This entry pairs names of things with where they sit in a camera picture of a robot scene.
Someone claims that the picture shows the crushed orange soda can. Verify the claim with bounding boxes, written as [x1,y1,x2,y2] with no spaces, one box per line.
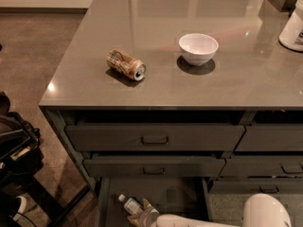
[106,49,146,81]

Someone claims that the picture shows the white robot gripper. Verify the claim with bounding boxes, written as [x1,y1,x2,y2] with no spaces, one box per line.
[127,199,160,227]

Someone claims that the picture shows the grey drawer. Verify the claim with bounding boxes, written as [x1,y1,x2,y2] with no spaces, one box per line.
[83,152,225,177]
[221,156,303,178]
[65,123,245,151]
[236,124,303,152]
[209,178,303,194]

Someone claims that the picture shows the blue plastic water bottle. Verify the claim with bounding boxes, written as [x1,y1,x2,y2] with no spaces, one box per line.
[118,194,143,216]

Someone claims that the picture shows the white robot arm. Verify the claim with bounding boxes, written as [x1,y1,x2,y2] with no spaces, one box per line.
[127,193,293,227]

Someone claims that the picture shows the white ceramic bowl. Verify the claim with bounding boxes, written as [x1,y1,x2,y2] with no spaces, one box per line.
[179,33,219,66]

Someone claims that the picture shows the grey counter cabinet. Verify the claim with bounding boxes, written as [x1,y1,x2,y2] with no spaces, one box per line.
[40,0,303,187]

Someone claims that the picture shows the top right grey drawer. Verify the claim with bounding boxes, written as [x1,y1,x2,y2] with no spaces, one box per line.
[236,124,303,152]

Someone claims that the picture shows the middle right grey drawer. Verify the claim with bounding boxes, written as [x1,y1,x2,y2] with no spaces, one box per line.
[221,156,303,178]

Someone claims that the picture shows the middle left grey drawer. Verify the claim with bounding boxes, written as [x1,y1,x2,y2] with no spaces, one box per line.
[83,152,225,177]

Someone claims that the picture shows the white wipes canister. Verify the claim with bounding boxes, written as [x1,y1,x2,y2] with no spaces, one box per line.
[279,0,303,52]

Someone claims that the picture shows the bottom right grey drawer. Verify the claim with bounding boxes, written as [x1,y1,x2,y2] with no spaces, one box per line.
[209,178,303,194]

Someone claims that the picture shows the open bottom left drawer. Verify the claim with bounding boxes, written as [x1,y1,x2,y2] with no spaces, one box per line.
[94,177,212,227]

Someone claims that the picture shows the top left grey drawer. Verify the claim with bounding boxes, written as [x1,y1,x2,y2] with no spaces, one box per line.
[65,123,245,151]

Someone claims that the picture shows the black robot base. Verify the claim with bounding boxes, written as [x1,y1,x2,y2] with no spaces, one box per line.
[0,92,43,227]

